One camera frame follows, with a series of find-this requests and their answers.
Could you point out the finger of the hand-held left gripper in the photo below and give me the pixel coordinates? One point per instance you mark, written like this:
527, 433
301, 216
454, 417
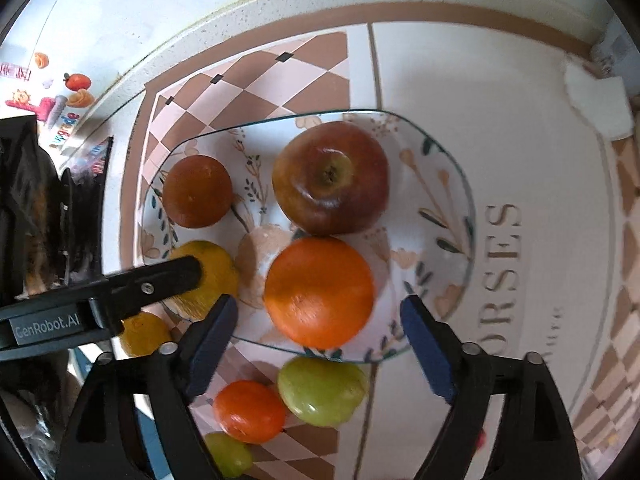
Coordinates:
150, 280

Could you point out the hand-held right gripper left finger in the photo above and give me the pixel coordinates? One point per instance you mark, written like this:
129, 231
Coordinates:
210, 350

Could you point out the crumpled white tissue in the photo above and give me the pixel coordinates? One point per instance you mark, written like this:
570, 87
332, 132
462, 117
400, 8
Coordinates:
600, 105

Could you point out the green apple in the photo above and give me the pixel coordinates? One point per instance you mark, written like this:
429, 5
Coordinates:
320, 390
230, 455

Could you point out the dark brown-orange round fruit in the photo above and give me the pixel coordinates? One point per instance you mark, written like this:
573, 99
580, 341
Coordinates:
197, 191

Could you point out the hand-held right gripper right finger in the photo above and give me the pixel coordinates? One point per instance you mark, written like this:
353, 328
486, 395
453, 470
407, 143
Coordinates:
430, 355

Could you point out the black gas stove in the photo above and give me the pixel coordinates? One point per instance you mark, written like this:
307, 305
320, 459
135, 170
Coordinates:
85, 210

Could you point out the red apple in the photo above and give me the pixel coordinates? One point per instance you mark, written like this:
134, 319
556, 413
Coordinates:
330, 180

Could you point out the small orange tangerine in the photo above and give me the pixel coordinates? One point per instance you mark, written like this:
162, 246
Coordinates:
250, 410

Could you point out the yellow citrus fruit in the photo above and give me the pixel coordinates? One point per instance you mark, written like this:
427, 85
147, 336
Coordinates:
145, 335
220, 270

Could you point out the floral ceramic plate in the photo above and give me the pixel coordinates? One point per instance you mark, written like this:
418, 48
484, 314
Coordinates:
430, 240

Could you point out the large orange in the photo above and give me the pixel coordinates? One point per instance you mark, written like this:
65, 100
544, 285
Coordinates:
320, 292

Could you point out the group of colourful wall stickers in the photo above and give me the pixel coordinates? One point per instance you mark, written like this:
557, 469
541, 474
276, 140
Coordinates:
75, 82

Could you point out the checkered brown counter mat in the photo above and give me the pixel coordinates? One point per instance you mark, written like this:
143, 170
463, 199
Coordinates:
500, 135

